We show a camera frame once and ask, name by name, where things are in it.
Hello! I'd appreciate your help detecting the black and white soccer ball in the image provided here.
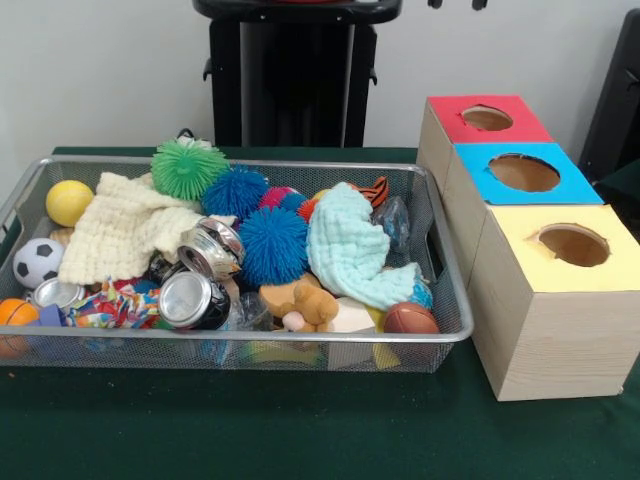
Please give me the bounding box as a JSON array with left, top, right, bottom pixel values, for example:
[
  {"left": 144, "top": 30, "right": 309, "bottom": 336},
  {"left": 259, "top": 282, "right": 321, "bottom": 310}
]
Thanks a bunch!
[{"left": 12, "top": 237, "right": 66, "bottom": 289}]

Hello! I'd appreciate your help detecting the cream waffle cloth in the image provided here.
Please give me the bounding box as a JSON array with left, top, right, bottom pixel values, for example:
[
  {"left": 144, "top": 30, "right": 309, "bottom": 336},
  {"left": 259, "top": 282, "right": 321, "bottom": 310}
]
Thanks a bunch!
[{"left": 57, "top": 171, "right": 236, "bottom": 286}]

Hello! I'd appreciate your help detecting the light blue waffle cloth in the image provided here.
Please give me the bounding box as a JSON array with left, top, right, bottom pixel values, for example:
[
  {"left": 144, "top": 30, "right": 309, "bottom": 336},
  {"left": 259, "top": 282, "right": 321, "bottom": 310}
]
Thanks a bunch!
[{"left": 305, "top": 181, "right": 424, "bottom": 312}]

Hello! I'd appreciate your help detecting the silver wire mesh bin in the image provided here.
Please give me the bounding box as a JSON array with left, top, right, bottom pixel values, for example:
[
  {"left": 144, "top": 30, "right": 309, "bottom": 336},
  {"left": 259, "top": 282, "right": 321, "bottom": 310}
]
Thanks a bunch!
[{"left": 0, "top": 154, "right": 475, "bottom": 375}]

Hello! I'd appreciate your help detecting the wooden box with three holes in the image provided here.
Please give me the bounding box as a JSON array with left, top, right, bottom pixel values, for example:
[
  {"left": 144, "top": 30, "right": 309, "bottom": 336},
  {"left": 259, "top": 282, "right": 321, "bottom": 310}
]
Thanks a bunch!
[{"left": 416, "top": 94, "right": 640, "bottom": 402}]

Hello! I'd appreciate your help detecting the black frame stand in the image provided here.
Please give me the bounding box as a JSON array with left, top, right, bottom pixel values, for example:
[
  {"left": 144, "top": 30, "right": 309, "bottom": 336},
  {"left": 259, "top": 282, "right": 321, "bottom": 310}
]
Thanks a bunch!
[{"left": 578, "top": 7, "right": 640, "bottom": 184}]

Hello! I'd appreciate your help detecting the colourful polka dot cloth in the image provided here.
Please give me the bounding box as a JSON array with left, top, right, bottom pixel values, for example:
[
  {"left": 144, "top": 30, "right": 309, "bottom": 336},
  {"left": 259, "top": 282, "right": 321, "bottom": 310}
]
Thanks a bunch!
[{"left": 67, "top": 279, "right": 164, "bottom": 330}]

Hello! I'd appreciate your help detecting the green spiky rubber ball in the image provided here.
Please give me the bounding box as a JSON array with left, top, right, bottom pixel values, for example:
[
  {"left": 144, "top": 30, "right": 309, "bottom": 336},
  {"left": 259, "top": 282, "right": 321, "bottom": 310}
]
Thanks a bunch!
[{"left": 150, "top": 138, "right": 231, "bottom": 200}]

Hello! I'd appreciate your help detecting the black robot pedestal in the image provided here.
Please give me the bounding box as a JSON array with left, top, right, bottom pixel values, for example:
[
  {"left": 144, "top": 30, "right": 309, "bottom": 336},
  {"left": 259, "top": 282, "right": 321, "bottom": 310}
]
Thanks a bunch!
[{"left": 192, "top": 0, "right": 404, "bottom": 149}]

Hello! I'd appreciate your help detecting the yellow foam ball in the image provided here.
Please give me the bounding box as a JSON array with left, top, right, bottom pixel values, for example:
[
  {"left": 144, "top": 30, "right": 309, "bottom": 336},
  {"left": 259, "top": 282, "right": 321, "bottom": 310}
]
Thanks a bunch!
[{"left": 45, "top": 179, "right": 95, "bottom": 228}]

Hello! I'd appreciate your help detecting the dark green table cloth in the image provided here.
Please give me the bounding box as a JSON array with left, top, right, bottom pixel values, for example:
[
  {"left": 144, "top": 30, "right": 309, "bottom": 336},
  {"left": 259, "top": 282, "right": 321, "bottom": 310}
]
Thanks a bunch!
[
  {"left": 594, "top": 162, "right": 640, "bottom": 226},
  {"left": 0, "top": 145, "right": 640, "bottom": 480}
]

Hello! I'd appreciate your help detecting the crushed silver drink can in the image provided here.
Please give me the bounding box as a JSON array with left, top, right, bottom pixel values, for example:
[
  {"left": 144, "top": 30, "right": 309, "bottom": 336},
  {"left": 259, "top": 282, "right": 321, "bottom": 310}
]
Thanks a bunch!
[{"left": 177, "top": 215, "right": 246, "bottom": 277}]

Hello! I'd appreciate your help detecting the blue spiky rubber ball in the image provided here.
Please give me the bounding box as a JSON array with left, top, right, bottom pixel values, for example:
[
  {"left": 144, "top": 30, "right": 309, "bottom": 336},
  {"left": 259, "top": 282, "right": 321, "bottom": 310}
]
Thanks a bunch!
[{"left": 237, "top": 205, "right": 311, "bottom": 289}]

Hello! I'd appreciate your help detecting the brown football toy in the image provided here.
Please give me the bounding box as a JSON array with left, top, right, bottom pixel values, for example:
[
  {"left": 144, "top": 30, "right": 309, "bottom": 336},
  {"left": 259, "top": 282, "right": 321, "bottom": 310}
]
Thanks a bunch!
[{"left": 383, "top": 301, "right": 441, "bottom": 335}]

